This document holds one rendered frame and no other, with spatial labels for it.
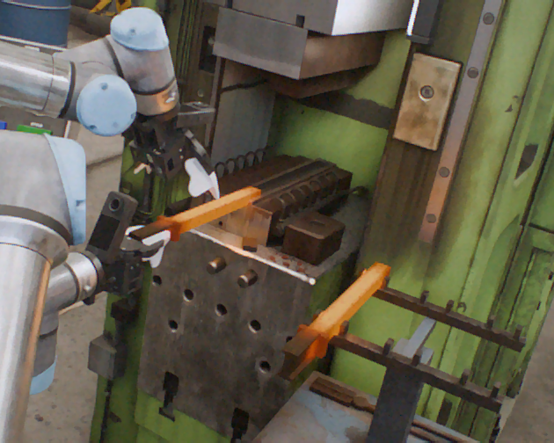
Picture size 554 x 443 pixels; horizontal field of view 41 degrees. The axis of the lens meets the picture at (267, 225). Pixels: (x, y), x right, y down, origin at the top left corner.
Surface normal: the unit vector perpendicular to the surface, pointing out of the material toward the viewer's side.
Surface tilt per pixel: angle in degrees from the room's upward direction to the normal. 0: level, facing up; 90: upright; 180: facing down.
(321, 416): 0
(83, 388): 0
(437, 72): 90
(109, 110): 90
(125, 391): 90
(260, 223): 90
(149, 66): 105
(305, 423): 0
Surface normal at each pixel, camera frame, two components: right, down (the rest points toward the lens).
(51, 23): 0.72, 0.39
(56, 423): 0.18, -0.91
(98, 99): 0.42, 0.43
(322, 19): -0.49, 0.25
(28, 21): 0.22, 0.41
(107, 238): -0.35, -0.23
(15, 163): 0.21, -0.49
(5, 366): 0.65, -0.38
